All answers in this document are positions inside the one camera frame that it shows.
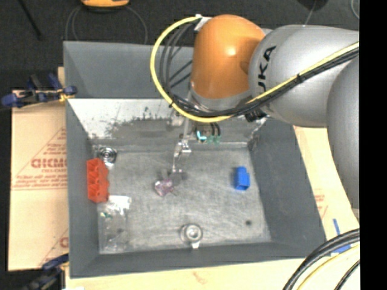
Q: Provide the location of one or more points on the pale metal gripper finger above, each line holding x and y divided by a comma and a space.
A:
181, 148

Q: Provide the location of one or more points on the blue toy brick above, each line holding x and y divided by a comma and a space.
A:
241, 179

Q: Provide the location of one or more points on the grey metal bin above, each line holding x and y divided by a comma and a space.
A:
196, 210

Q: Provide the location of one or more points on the clear round glass dish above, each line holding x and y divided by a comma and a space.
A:
107, 155

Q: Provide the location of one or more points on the orange-red toy brick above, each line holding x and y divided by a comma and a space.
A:
97, 180

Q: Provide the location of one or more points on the clear plastic packet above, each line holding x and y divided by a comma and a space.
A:
114, 225

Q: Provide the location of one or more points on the brown cardboard board, red print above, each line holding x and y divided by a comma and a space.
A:
36, 137

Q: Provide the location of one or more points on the black cylinder on white bracket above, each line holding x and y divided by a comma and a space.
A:
254, 116

